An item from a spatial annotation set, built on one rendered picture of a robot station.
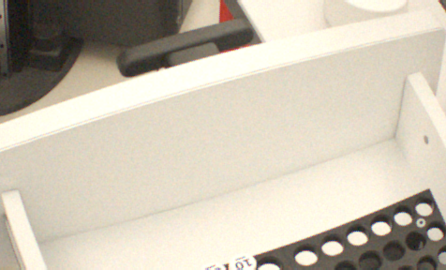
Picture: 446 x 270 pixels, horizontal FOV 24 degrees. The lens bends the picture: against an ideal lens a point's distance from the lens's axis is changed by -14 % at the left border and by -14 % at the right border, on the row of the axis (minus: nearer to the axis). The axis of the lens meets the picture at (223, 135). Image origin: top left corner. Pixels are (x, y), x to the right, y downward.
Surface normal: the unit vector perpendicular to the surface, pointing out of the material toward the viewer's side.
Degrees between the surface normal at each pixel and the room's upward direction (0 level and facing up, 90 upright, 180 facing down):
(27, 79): 0
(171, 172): 90
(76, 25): 90
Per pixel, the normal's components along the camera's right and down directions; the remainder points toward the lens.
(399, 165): 0.03, -0.62
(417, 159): -0.93, 0.27
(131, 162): 0.37, 0.74
